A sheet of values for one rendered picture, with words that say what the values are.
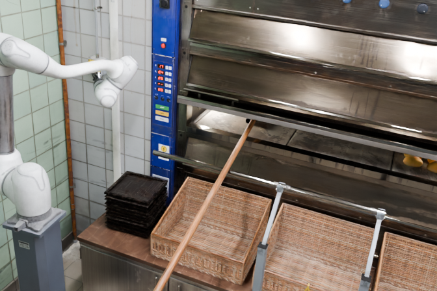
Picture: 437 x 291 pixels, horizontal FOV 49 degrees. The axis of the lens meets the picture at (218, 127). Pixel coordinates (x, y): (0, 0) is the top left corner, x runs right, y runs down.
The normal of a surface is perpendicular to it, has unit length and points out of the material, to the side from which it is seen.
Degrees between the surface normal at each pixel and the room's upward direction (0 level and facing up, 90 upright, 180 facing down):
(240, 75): 70
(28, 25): 90
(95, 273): 90
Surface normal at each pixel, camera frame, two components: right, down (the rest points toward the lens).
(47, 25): 0.92, 0.22
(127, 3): -0.38, 0.36
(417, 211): -0.34, 0.03
